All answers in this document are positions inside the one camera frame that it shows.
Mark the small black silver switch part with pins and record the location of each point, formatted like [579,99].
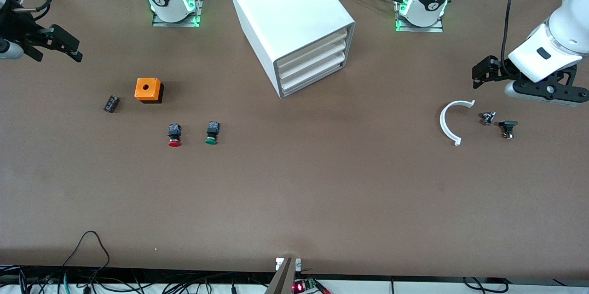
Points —
[488,118]

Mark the circuit board with red light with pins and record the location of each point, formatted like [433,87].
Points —
[300,287]

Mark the white curved plastic arc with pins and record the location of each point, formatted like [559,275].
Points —
[442,123]

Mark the white plastic drawer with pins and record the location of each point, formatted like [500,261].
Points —
[317,50]
[317,73]
[317,61]

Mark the small black terminal block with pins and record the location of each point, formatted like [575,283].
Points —
[111,104]

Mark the black left camera bracket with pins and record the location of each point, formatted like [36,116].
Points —
[547,86]

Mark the grey camera mount beam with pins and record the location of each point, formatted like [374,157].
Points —
[283,281]

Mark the green mushroom push button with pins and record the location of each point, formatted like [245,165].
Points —
[211,134]

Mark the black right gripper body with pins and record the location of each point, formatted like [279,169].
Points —
[17,28]

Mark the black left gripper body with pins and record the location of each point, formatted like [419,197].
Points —
[500,69]

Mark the white drawer cabinet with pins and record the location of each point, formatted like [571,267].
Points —
[285,4]

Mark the orange box with black base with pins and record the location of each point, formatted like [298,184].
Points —
[147,88]

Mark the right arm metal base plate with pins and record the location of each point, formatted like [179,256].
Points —
[158,20]

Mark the silver mount bracket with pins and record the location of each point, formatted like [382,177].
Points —
[279,264]

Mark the red mushroom push button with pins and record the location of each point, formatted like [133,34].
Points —
[174,136]

